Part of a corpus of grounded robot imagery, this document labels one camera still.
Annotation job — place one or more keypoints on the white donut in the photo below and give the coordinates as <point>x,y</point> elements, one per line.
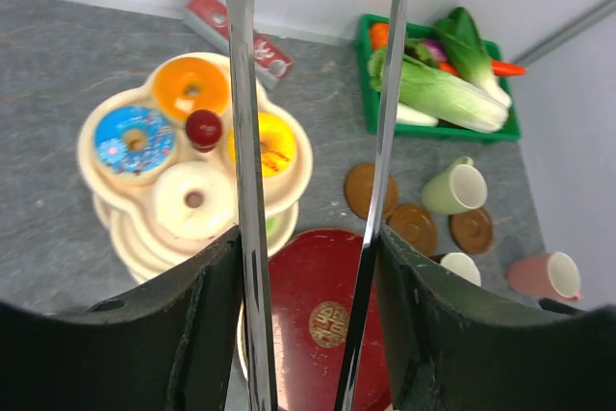
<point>193,200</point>

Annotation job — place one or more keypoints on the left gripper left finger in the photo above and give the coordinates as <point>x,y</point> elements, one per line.
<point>165,345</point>

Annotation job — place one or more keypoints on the pink mug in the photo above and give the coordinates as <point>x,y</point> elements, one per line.
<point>551,275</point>

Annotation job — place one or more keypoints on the red rectangular box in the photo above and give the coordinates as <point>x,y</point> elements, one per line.
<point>208,18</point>

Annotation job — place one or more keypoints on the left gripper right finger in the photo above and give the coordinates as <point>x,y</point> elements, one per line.
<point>451,345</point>

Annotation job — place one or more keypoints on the green cookie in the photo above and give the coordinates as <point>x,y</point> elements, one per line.
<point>270,225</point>

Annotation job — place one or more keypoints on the brown wooden coaster left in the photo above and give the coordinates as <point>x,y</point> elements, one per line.
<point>358,191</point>

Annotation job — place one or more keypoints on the yellow donut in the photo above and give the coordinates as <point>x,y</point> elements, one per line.
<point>278,146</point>

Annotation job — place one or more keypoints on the blue donut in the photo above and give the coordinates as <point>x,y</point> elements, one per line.
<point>134,140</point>

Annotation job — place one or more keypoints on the orange pumpkin toy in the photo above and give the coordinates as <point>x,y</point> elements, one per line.
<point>379,34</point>

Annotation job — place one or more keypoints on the napa cabbage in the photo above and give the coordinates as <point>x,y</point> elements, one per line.
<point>438,94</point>

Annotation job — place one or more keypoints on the black and white mug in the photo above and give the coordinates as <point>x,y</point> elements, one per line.
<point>462,265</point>

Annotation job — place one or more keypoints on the bok choy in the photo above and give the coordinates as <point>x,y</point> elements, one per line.
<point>466,52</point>

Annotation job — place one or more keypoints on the brown wooden coaster right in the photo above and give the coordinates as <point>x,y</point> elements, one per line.
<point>472,231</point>

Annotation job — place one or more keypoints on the red round tray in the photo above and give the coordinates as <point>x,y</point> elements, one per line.
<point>312,281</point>

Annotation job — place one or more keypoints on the light green mug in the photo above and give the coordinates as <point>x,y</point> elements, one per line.
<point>458,189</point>

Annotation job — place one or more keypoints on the cream three-tier dessert stand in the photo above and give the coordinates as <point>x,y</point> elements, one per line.
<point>124,205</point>

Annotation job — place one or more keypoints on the orange donut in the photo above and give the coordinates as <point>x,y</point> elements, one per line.
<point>184,85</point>

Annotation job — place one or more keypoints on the metal tongs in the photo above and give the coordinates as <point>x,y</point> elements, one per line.
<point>257,309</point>

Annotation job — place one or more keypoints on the green plastic basket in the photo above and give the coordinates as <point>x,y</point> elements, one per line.
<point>511,130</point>

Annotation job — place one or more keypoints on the white radish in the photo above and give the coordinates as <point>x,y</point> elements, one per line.
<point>409,116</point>

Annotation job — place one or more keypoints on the purple onion toy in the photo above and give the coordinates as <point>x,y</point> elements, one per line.
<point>430,51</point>

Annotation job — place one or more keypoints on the brown wooden coaster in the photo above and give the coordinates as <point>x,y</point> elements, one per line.
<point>358,191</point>
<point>415,225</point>
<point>472,231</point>

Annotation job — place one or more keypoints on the brown wooden coaster middle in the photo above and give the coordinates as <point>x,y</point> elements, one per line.
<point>415,225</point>

